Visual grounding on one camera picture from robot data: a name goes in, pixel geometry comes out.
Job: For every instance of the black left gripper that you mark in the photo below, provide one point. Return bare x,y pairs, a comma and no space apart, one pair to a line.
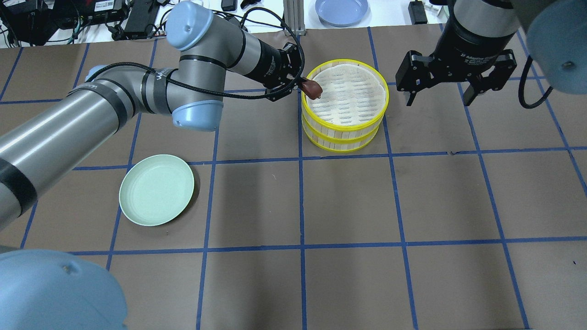
269,63

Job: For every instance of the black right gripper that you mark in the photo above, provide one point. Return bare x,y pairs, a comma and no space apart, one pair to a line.
463,51

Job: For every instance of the brown bun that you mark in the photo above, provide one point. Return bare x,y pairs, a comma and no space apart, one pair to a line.
315,91

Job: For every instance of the yellow steamer basket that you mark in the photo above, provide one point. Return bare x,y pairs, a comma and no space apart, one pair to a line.
354,97
338,141

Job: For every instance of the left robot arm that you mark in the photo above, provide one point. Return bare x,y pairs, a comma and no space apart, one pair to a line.
43,289

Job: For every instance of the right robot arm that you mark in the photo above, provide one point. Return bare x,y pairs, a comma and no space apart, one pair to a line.
555,40

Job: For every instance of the black power adapter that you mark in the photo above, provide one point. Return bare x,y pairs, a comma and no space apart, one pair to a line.
417,12

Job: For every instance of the blue plate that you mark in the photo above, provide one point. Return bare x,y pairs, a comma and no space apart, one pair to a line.
341,13

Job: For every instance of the light green plate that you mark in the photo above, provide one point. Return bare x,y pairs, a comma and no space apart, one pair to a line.
156,190

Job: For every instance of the aluminium frame post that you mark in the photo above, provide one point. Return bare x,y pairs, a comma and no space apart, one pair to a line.
294,16

